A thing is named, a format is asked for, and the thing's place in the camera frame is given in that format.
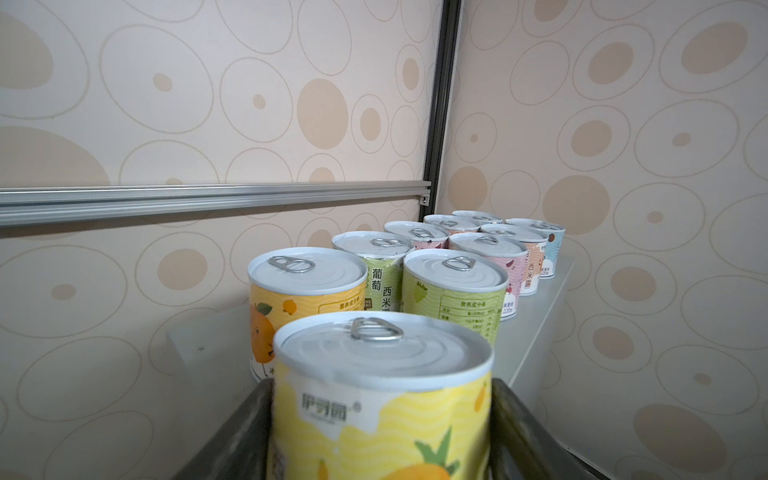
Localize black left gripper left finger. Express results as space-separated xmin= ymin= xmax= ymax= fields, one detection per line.
xmin=172 ymin=379 xmax=274 ymax=480

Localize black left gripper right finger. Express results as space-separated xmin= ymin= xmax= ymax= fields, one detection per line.
xmin=489 ymin=378 xmax=595 ymax=480

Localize yellow green label can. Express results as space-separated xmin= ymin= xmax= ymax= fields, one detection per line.
xmin=266 ymin=311 xmax=494 ymax=479

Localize white pink label can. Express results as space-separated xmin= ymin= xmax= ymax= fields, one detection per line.
xmin=479 ymin=223 xmax=550 ymax=298

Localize blue label can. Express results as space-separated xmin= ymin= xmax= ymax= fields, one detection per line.
xmin=505 ymin=218 xmax=566 ymax=279

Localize teal label can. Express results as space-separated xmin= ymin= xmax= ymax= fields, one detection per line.
xmin=452 ymin=210 xmax=504 ymax=225

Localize red label can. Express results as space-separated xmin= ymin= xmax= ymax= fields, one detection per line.
xmin=385 ymin=221 xmax=450 ymax=250

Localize orange label can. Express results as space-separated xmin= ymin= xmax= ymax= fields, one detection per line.
xmin=423 ymin=214 xmax=480 ymax=234

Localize light green label can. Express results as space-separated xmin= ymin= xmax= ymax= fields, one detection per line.
xmin=332 ymin=231 xmax=415 ymax=312

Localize grey metal cabinet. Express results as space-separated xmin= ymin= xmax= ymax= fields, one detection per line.
xmin=166 ymin=255 xmax=577 ymax=422

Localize horizontal aluminium rail back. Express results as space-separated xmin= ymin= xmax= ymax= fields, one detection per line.
xmin=1 ymin=180 xmax=431 ymax=227

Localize black frame post right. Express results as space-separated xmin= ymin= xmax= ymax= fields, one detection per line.
xmin=419 ymin=0 xmax=463 ymax=220

